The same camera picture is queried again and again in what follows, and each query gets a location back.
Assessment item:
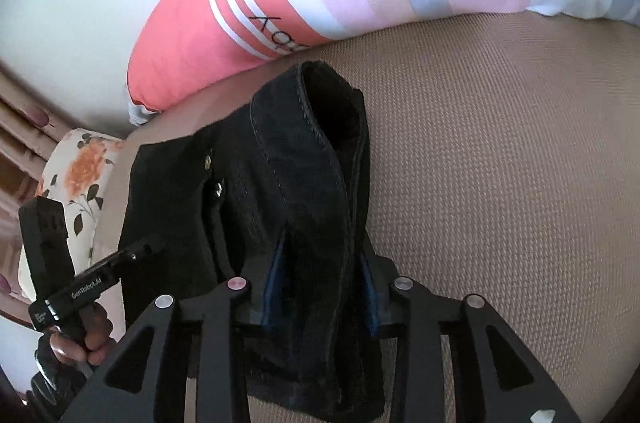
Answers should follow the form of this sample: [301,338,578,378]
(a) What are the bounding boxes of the floral white pillow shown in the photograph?
[17,128,126,335]

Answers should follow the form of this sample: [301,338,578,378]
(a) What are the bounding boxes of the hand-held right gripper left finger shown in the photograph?
[60,237,288,423]

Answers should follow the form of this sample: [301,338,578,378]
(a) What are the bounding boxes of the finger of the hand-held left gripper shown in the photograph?
[112,235,170,268]

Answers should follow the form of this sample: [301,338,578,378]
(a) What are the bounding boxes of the person's left hand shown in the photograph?
[37,303,114,370]

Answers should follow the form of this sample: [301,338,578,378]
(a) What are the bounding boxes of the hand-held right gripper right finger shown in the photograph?
[357,250,582,423]

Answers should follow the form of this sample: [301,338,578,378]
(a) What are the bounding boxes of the brown striped curtain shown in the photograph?
[0,63,69,319]

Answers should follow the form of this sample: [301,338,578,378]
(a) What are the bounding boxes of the black pants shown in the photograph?
[117,60,396,423]

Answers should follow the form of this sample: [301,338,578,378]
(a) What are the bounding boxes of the beige woven bed mat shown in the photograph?
[90,10,640,423]

